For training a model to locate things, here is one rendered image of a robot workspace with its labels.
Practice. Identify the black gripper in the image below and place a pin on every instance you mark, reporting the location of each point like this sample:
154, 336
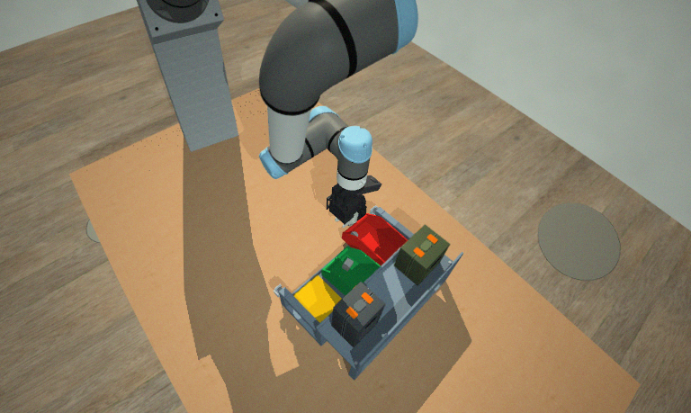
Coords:
351, 203

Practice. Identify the dark grey tool case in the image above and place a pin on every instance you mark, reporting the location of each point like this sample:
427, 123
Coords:
359, 310

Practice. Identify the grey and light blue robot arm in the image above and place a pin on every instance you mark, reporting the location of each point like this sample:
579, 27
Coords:
318, 45

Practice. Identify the green bin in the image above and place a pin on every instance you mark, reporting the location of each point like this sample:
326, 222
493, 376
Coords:
361, 269

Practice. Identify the red bin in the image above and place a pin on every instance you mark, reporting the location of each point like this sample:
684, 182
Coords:
376, 238

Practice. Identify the olive green tool case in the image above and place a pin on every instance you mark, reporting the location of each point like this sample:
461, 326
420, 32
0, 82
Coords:
421, 254

